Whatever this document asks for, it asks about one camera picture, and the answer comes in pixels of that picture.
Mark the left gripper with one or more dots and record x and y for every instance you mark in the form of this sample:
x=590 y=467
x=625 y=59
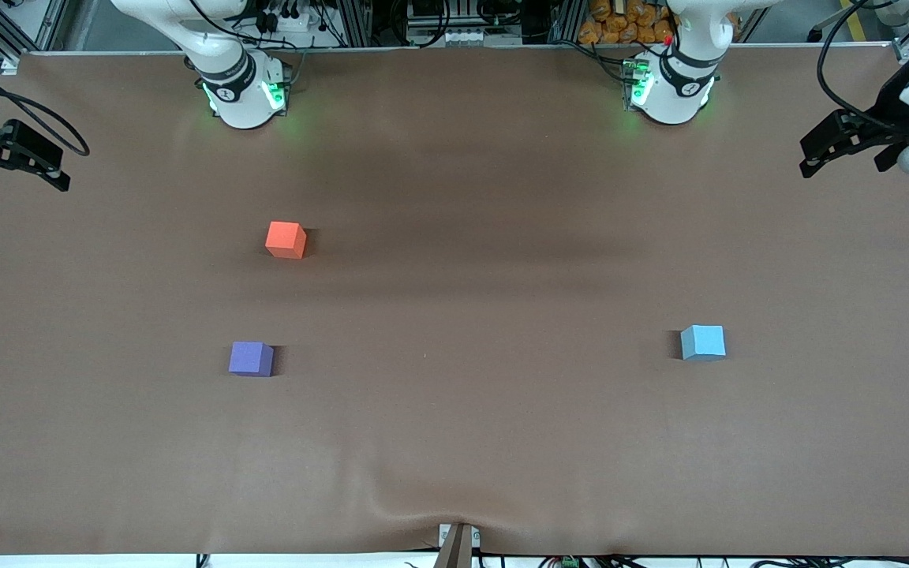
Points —
x=890 y=101

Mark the light blue foam block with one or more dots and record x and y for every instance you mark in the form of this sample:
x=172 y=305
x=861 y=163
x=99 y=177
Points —
x=703 y=341

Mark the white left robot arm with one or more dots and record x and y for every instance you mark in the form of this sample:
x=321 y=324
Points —
x=671 y=95

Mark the orange foam block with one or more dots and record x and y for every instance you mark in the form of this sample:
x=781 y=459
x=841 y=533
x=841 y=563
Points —
x=285 y=239

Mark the purple foam block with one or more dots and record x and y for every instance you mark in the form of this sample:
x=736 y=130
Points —
x=249 y=359

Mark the white terminal block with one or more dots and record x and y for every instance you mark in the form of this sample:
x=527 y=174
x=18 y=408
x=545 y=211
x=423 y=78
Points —
x=466 y=37

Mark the grey wheeled stand base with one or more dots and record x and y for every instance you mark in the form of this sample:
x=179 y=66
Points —
x=900 y=9

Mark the white power strip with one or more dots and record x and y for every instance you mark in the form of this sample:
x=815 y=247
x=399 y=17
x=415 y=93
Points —
x=293 y=21

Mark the brown table mat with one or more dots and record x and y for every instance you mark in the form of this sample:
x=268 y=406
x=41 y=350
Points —
x=502 y=410

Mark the black electronics box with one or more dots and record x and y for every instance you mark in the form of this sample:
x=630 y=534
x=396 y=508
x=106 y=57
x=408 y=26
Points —
x=431 y=9

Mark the green plug connector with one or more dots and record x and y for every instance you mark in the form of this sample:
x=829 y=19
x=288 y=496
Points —
x=568 y=562

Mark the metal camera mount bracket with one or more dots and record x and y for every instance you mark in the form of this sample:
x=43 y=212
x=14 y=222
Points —
x=457 y=548

